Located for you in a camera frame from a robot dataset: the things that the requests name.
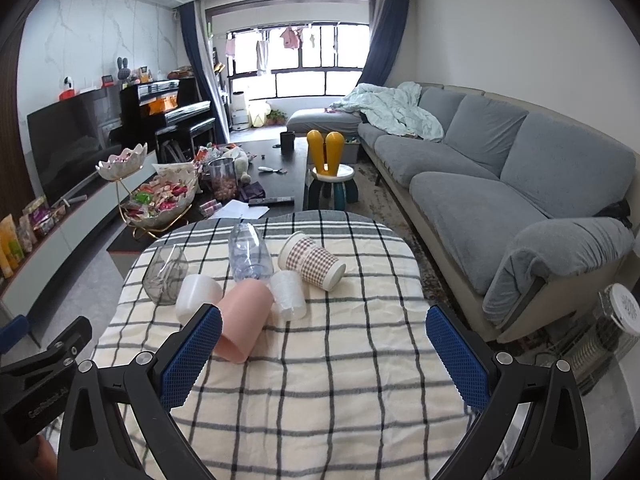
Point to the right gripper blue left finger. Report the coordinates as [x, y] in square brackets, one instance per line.
[95, 442]

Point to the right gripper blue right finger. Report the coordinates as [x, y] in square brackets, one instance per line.
[553, 442]

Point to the checkered paper cup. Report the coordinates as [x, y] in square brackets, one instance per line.
[315, 265]

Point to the white plastic cup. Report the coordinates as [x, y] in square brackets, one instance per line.
[196, 290]

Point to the smoky square glass cup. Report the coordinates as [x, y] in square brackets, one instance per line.
[164, 275]

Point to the pink plastic cup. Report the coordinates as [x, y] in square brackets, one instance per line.
[244, 310]

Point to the translucent white cup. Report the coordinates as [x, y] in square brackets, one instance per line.
[288, 293]

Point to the electric space heater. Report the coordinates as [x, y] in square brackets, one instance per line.
[600, 338]

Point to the grey tv cabinet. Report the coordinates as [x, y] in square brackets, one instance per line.
[20, 293]

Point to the clear plastic bottle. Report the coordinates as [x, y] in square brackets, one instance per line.
[249, 256]

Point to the plaid tablecloth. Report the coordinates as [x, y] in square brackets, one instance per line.
[353, 390]

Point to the white tiered snack bowl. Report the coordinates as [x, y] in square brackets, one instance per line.
[157, 204]

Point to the grey sectional sofa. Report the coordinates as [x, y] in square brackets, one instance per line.
[527, 213]

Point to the white paper sheets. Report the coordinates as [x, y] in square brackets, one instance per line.
[239, 210]

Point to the black television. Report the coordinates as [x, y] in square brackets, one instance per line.
[70, 137]

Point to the clear jar of nuts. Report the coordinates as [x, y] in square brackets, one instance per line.
[223, 180]

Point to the black coffee table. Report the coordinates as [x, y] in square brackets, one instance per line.
[280, 176]

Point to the piano stool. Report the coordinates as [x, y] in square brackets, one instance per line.
[177, 143]

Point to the black piano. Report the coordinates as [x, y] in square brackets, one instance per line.
[146, 108]

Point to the yellow rabbit ear stool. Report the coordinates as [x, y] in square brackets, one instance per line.
[330, 178]

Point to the black mug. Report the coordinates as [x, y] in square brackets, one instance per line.
[287, 143]

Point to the light green blanket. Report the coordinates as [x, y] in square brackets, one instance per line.
[394, 110]

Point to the blue left curtain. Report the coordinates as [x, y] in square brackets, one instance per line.
[195, 40]

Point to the blue curtain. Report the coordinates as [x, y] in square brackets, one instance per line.
[195, 40]
[389, 20]

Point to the blue right curtain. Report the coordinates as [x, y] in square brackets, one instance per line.
[389, 20]

